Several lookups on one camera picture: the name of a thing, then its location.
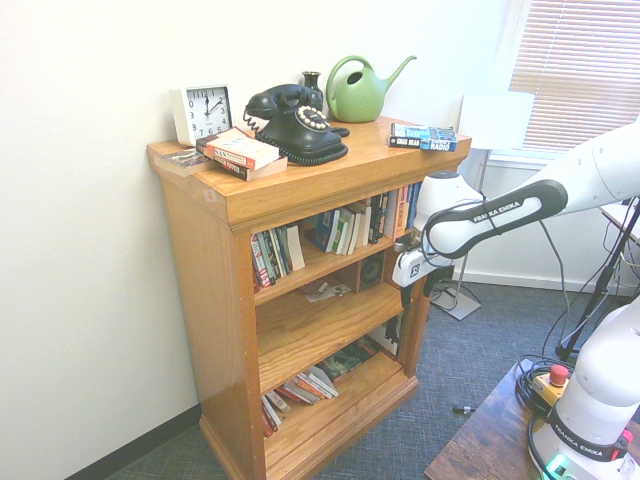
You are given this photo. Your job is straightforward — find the black camera cable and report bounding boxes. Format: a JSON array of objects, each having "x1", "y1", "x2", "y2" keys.
[{"x1": 421, "y1": 197, "x2": 501, "y2": 266}]

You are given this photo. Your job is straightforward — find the blue spine guide book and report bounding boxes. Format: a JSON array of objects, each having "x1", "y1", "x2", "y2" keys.
[{"x1": 405, "y1": 182, "x2": 424, "y2": 231}]

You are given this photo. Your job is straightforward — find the black spine thick book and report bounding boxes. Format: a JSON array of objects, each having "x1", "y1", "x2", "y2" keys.
[{"x1": 368, "y1": 193, "x2": 391, "y2": 245}]

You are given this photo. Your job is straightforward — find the dark cover flat book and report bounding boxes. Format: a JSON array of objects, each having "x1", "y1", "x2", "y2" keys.
[{"x1": 153, "y1": 148, "x2": 211, "y2": 178}]

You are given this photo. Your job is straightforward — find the blue Greg Bear paperback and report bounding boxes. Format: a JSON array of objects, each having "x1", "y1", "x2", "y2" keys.
[{"x1": 388, "y1": 122, "x2": 459, "y2": 153}]

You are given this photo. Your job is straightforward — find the green watering can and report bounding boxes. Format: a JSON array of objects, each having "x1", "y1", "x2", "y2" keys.
[{"x1": 325, "y1": 54, "x2": 418, "y2": 124}]

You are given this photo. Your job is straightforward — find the black tripod stand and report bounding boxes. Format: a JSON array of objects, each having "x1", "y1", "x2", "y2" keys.
[{"x1": 554, "y1": 197, "x2": 640, "y2": 359}]

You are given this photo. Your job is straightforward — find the dark small vase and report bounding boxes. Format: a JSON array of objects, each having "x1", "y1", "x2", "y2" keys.
[{"x1": 301, "y1": 70, "x2": 324, "y2": 107}]

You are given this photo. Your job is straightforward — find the window blinds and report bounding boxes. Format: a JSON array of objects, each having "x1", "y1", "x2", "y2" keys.
[{"x1": 508, "y1": 0, "x2": 640, "y2": 151}]

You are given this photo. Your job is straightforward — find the stacked orange books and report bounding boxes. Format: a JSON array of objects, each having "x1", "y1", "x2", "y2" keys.
[{"x1": 195, "y1": 134, "x2": 289, "y2": 182}]

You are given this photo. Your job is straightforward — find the white shade floor lamp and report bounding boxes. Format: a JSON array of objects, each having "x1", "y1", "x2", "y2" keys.
[{"x1": 430, "y1": 92, "x2": 536, "y2": 321}]

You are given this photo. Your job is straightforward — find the green and white book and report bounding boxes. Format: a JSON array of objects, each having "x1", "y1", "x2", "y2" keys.
[{"x1": 332, "y1": 206, "x2": 357, "y2": 255}]

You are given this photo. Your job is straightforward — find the orange cover lying book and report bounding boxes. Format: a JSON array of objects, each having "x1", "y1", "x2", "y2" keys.
[{"x1": 275, "y1": 378, "x2": 322, "y2": 407}]

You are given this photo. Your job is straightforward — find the dark spine paperback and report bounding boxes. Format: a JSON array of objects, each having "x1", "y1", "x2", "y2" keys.
[{"x1": 262, "y1": 229, "x2": 285, "y2": 284}]

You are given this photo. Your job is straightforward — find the black floor cable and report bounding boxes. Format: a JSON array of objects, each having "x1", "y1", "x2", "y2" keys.
[{"x1": 430, "y1": 272, "x2": 464, "y2": 306}]

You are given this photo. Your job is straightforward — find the red and white leaning books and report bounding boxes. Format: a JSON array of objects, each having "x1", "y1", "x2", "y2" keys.
[{"x1": 260, "y1": 390, "x2": 292, "y2": 439}]

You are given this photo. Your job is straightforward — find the orange and white paperback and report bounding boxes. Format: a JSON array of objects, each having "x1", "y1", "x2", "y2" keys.
[{"x1": 205, "y1": 127, "x2": 281, "y2": 171}]

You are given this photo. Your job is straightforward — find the loose photo cards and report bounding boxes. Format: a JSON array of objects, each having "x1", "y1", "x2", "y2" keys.
[{"x1": 298, "y1": 279, "x2": 354, "y2": 304}]

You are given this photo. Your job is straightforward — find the black and white standing book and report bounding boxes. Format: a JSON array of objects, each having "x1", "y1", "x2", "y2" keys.
[{"x1": 369, "y1": 312, "x2": 406, "y2": 359}]

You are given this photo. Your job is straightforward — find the light wooden side table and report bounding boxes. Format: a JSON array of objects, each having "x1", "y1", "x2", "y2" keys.
[{"x1": 599, "y1": 202, "x2": 640, "y2": 241}]

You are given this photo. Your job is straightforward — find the red and white spine book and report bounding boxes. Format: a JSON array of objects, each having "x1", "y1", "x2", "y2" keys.
[{"x1": 249, "y1": 232, "x2": 276, "y2": 290}]

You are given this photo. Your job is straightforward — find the cream spine book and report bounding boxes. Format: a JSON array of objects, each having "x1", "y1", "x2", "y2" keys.
[{"x1": 382, "y1": 189, "x2": 401, "y2": 240}]

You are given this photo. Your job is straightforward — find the green spine paperback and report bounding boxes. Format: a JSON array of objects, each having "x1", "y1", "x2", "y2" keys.
[{"x1": 274, "y1": 227, "x2": 295, "y2": 278}]

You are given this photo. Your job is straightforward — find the grey hanging cable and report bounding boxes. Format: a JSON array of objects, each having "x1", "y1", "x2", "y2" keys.
[{"x1": 538, "y1": 222, "x2": 571, "y2": 346}]

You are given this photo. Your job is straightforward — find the white square clock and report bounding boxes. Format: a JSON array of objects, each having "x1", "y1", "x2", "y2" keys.
[{"x1": 168, "y1": 83, "x2": 235, "y2": 147}]

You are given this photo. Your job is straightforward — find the yellow emergency stop button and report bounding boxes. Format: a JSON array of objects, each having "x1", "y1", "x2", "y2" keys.
[{"x1": 532, "y1": 364, "x2": 571, "y2": 406}]

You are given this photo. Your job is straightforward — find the wooden bookcase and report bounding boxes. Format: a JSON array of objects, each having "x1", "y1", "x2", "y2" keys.
[{"x1": 146, "y1": 115, "x2": 473, "y2": 480}]

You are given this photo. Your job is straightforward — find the blue cover upright book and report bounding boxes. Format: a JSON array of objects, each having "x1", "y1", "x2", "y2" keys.
[{"x1": 304, "y1": 209, "x2": 342, "y2": 254}]

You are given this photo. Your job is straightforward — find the black rotary telephone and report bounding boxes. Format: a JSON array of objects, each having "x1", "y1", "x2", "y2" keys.
[{"x1": 243, "y1": 83, "x2": 351, "y2": 167}]

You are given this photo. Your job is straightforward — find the orange spine book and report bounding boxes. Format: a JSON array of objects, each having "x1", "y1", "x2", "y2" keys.
[{"x1": 392, "y1": 186, "x2": 412, "y2": 243}]

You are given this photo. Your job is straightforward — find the dark round speaker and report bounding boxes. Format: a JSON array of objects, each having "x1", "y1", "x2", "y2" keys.
[{"x1": 360, "y1": 254, "x2": 386, "y2": 287}]

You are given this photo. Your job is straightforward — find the dark green cover book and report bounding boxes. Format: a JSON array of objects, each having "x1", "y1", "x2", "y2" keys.
[{"x1": 317, "y1": 338, "x2": 382, "y2": 384}]

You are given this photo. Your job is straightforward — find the white grey lying book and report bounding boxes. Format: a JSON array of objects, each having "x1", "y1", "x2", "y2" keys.
[{"x1": 298, "y1": 366, "x2": 341, "y2": 400}]

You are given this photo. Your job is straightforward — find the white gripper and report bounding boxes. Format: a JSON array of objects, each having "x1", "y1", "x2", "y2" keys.
[{"x1": 392, "y1": 248, "x2": 455, "y2": 310}]

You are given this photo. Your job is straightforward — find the black coiled cables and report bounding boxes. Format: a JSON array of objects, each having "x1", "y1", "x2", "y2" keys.
[{"x1": 514, "y1": 354, "x2": 564, "y2": 416}]

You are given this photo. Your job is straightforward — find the white page paperback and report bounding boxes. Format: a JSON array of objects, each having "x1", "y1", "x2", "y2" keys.
[{"x1": 348, "y1": 201, "x2": 374, "y2": 250}]

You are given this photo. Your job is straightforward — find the white page leaning book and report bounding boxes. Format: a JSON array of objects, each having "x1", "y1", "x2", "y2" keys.
[{"x1": 285, "y1": 223, "x2": 307, "y2": 273}]

